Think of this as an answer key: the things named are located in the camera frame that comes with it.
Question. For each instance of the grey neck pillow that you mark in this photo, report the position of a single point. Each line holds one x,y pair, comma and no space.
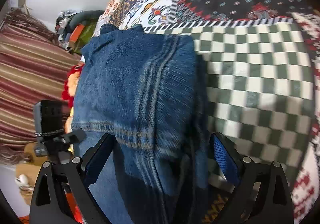
84,16

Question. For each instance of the orange sleeve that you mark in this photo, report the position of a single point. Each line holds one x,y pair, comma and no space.
72,204

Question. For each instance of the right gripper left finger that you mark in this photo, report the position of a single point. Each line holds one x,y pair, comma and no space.
49,203

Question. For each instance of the blue denim jacket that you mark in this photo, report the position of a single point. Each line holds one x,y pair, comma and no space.
149,91

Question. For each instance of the green patterned storage box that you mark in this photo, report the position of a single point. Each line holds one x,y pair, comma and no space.
85,36

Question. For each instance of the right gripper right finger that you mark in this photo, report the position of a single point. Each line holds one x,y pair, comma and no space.
261,192

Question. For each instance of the orange shoe box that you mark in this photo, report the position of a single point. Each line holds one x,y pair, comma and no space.
76,33

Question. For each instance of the patchwork patterned bedspread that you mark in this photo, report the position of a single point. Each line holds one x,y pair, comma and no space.
262,76

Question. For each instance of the striped brown curtain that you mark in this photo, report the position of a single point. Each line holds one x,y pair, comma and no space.
33,68

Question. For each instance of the red plush toy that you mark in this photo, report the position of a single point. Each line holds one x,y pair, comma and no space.
71,83

